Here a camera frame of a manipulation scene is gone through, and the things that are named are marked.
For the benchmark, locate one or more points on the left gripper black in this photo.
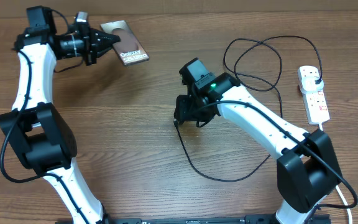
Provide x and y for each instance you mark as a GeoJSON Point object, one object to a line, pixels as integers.
{"type": "Point", "coordinates": [94, 45]}

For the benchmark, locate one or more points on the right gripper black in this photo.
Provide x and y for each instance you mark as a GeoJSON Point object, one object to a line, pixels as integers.
{"type": "Point", "coordinates": [187, 116]}

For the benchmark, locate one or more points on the Galaxy smartphone with bronze screen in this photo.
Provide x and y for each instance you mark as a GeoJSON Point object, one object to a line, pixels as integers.
{"type": "Point", "coordinates": [129, 49]}

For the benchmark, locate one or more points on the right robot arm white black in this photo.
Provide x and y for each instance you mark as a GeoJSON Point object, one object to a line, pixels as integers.
{"type": "Point", "coordinates": [307, 166]}

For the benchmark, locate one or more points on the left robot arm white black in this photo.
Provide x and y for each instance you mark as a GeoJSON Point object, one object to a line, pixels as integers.
{"type": "Point", "coordinates": [37, 133]}

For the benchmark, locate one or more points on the white charger plug adapter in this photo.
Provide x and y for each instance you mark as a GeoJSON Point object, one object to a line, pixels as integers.
{"type": "Point", "coordinates": [310, 85]}

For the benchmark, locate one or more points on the white power strip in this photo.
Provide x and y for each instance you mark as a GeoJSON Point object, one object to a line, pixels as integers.
{"type": "Point", "coordinates": [315, 103]}

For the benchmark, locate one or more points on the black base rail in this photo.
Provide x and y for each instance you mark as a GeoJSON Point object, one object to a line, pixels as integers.
{"type": "Point", "coordinates": [248, 219]}

